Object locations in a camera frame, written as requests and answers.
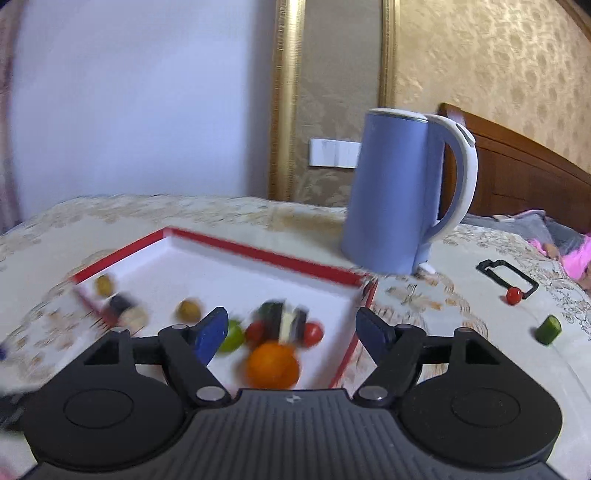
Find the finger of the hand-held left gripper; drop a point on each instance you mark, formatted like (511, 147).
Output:
(9, 413)

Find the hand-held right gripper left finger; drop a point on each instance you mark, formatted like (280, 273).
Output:
(210, 337)

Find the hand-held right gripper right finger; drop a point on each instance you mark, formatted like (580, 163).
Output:
(374, 337)

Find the large green tomato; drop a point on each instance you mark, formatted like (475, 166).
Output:
(234, 340)

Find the brown longan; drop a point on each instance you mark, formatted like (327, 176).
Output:
(104, 285)
(189, 311)

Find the red cherry tomato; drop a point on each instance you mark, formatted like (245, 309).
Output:
(313, 334)
(514, 295)
(255, 333)

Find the red cardboard box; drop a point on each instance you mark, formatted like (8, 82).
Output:
(207, 277)

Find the large cucumber piece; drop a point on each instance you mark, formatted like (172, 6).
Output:
(270, 310)

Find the orange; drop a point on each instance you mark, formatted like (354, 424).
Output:
(272, 364)

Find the black clip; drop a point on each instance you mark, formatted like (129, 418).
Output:
(491, 263)

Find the blue electric kettle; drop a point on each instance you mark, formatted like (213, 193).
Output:
(388, 194)

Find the small cucumber piece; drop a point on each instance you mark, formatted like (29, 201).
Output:
(548, 330)

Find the small white device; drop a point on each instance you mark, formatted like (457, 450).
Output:
(503, 218)

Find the wooden headboard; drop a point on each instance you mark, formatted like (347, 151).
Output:
(517, 175)

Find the bright pink garment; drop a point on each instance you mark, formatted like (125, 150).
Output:
(581, 258)

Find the white light switch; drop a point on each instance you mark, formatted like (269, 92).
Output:
(334, 152)

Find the gold wall moulding frame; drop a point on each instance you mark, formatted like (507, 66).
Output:
(284, 92)

